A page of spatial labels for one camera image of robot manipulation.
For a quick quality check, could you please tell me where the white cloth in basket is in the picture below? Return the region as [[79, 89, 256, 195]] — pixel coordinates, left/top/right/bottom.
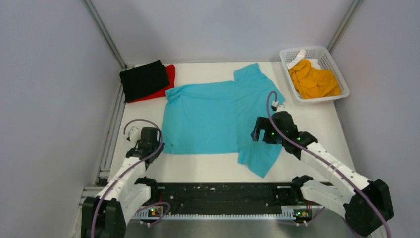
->
[[286, 49, 321, 70]]

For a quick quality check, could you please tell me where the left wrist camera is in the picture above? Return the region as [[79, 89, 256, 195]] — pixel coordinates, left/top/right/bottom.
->
[[127, 127, 140, 142]]

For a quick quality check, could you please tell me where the white plastic basket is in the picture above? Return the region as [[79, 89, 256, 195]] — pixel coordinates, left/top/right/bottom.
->
[[279, 46, 350, 105]]

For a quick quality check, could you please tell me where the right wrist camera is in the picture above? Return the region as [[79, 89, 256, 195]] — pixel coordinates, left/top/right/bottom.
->
[[271, 101, 285, 111]]

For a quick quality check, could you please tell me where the folded red t-shirt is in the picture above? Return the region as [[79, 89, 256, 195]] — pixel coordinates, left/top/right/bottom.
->
[[128, 64, 176, 104]]

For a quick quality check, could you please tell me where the cyan t-shirt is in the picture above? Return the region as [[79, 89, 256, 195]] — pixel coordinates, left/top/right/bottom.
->
[[161, 63, 282, 178]]

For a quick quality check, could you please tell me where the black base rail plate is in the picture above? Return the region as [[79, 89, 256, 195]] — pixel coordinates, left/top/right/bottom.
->
[[146, 183, 309, 215]]

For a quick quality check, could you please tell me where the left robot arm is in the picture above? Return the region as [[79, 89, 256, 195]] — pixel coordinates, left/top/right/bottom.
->
[[80, 127, 164, 238]]

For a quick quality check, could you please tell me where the orange t-shirt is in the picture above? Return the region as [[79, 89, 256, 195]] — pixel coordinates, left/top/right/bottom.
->
[[288, 59, 341, 99]]

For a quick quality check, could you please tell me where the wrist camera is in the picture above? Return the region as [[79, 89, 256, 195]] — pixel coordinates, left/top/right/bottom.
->
[[271, 101, 285, 111], [127, 127, 140, 142]]

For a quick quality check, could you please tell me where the left aluminium frame post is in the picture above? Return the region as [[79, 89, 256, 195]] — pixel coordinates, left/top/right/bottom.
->
[[82, 0, 127, 69]]

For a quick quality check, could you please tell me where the aluminium frame post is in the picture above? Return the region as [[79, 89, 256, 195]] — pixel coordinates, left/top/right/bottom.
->
[[82, 0, 127, 69], [327, 0, 364, 52]]

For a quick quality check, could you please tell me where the folded black t-shirt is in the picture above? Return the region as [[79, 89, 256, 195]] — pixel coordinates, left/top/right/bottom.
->
[[119, 60, 170, 103]]

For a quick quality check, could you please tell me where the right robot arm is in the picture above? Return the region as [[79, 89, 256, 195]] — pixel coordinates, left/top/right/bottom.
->
[[251, 111, 394, 237]]

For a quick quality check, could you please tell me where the right aluminium frame post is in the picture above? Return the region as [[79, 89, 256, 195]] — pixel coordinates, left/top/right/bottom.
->
[[327, 0, 364, 52]]

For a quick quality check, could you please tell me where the white cable duct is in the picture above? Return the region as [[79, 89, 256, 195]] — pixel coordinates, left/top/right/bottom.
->
[[131, 205, 314, 223]]

